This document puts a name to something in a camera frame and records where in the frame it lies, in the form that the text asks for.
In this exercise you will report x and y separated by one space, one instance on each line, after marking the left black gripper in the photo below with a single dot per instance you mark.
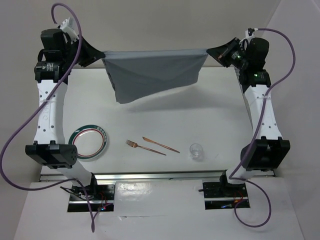
90 54

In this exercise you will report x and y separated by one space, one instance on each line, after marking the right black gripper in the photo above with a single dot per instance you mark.
222 53

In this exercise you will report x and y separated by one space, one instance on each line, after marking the grey cloth placemat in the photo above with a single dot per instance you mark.
137 74

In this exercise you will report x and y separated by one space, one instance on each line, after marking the clear glass cup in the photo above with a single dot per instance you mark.
196 152

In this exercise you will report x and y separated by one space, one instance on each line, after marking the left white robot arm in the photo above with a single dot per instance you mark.
49 147

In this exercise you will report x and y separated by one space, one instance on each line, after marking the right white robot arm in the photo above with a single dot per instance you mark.
279 149

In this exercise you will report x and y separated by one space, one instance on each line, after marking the white plate green red rim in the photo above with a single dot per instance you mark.
91 142

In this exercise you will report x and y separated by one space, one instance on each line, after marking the copper fork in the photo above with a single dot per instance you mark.
135 145

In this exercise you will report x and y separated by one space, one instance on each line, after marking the copper knife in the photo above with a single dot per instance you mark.
159 144

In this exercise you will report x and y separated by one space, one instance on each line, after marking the aluminium front rail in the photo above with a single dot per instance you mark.
151 176

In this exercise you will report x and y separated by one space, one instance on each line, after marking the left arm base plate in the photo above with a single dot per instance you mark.
102 200

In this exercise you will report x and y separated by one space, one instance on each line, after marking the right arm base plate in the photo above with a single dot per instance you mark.
217 197

